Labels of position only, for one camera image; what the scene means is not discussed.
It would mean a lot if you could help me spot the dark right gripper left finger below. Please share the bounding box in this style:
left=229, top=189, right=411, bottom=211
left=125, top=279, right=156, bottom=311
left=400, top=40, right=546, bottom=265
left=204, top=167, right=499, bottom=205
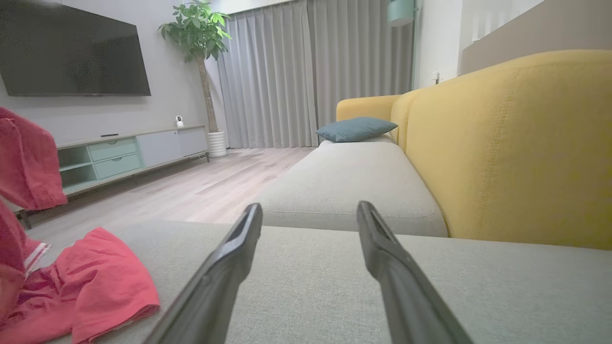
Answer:
left=143, top=203, right=264, bottom=344

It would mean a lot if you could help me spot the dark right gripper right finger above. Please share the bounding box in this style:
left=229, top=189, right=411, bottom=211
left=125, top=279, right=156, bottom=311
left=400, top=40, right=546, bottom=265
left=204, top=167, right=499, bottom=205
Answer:
left=357, top=201, right=474, bottom=344

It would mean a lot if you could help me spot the red shorts white trim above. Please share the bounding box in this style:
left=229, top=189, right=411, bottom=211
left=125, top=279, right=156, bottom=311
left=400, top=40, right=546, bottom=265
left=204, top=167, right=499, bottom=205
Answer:
left=0, top=227, right=161, bottom=344

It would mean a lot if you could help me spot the red basketball jersey number 13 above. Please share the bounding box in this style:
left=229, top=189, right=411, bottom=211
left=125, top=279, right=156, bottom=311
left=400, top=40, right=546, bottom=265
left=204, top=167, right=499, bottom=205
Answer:
left=0, top=107, right=68, bottom=287

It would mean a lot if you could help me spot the grey sofa chaise seat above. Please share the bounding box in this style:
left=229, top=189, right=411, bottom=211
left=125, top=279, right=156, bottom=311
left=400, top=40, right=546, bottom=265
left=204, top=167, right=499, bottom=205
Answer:
left=43, top=220, right=612, bottom=344

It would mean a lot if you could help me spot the grey sofa seat cushion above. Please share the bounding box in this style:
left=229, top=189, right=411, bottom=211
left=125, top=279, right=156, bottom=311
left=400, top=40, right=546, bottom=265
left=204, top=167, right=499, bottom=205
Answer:
left=253, top=135, right=448, bottom=238

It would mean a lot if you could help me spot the white ribbed plant pot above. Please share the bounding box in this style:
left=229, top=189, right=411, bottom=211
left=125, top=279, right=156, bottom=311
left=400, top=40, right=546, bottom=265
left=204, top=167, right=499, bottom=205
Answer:
left=207, top=131, right=228, bottom=158

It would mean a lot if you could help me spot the long low tv cabinet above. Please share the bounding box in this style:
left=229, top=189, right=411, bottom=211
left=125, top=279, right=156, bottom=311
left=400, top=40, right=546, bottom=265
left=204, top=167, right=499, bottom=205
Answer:
left=14, top=125, right=210, bottom=230

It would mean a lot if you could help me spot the blue throw pillow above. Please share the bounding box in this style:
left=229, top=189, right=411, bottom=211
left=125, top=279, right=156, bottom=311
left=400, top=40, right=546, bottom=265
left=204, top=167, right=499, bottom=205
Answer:
left=316, top=117, right=399, bottom=143

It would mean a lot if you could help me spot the yellow sofa backrest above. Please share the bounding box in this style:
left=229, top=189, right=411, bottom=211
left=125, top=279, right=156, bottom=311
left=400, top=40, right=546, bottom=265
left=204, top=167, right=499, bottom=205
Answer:
left=336, top=49, right=612, bottom=251

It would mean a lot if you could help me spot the grey curtain panel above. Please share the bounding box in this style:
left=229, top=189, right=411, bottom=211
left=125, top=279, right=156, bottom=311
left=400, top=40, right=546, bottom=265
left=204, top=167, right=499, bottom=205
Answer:
left=307, top=0, right=415, bottom=129
left=218, top=0, right=319, bottom=149

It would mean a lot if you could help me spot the green potted tree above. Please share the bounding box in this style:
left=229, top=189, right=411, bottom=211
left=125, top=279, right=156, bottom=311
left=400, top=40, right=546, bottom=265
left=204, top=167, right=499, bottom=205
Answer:
left=158, top=0, right=232, bottom=133

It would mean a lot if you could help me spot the black flat screen television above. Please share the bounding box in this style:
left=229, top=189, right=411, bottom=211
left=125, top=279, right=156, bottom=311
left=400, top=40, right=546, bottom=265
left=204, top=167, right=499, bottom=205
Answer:
left=0, top=0, right=152, bottom=97

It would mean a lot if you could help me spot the teal lamp shade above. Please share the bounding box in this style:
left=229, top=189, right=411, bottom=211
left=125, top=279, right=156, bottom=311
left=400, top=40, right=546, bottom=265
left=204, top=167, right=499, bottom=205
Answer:
left=386, top=0, right=416, bottom=27

